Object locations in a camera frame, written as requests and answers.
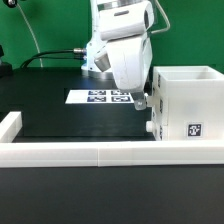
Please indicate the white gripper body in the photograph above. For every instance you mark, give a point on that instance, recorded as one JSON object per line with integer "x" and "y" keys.
{"x": 130, "y": 60}

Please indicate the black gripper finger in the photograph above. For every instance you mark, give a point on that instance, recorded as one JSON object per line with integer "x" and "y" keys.
{"x": 139, "y": 100}

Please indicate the white front drawer tray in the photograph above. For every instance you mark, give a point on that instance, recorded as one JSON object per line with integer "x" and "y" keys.
{"x": 155, "y": 129}

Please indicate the white drawer tray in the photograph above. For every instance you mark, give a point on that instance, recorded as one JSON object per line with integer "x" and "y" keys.
{"x": 156, "y": 102}
{"x": 155, "y": 129}

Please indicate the white drawer cabinet box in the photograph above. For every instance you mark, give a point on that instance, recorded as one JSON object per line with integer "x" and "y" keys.
{"x": 193, "y": 102}

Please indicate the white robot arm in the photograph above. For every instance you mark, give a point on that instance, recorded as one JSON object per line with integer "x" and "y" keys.
{"x": 115, "y": 20}

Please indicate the white marker tag sheet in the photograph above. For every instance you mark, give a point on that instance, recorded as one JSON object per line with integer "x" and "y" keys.
{"x": 98, "y": 97}

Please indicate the black device at left edge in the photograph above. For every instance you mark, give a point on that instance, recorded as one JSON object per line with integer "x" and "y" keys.
{"x": 5, "y": 67}

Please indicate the white U-shaped fence wall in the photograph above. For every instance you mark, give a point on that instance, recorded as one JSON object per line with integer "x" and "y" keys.
{"x": 101, "y": 154}

